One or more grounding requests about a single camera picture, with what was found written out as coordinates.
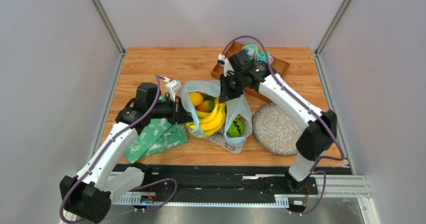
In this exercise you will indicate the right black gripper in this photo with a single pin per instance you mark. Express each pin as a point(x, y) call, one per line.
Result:
point(227, 87)

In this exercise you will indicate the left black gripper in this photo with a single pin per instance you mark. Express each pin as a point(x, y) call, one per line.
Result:
point(180, 116)

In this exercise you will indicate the green fake watermelon ball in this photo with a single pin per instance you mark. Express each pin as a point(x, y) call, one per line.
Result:
point(236, 128)

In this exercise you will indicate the translucent printed plastic bag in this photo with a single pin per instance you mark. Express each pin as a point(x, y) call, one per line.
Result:
point(227, 124)

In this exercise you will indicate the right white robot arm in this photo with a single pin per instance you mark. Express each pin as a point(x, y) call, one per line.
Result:
point(318, 127)

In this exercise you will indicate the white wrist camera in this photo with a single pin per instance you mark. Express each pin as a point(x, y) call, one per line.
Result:
point(224, 62)
point(171, 88)

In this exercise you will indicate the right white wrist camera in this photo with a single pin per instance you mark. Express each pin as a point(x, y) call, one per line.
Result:
point(224, 62)

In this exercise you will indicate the teal white rolled sock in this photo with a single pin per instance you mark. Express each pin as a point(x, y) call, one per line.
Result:
point(251, 50)
point(261, 57)

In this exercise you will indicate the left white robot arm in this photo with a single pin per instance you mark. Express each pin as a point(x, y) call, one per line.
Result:
point(110, 150)

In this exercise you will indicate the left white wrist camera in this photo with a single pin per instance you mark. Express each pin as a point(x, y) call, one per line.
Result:
point(171, 88)

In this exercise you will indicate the red green fake mango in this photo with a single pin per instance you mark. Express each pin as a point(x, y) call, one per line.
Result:
point(206, 106)

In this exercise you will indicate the yellow fake lemon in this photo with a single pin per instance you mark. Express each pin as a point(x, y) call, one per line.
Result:
point(196, 98)

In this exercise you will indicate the green white folded cloth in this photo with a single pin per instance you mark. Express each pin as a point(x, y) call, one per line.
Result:
point(157, 137)

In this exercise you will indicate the speckled round plate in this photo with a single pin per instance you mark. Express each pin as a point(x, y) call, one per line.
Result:
point(275, 130)

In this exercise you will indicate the yellow fake banana bunch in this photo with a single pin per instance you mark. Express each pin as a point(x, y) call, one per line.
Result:
point(214, 121)

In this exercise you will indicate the brown wooden compartment tray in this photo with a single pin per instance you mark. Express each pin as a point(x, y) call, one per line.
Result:
point(280, 66)

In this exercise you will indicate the aluminium frame rail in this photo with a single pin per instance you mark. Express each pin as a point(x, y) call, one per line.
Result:
point(344, 198)

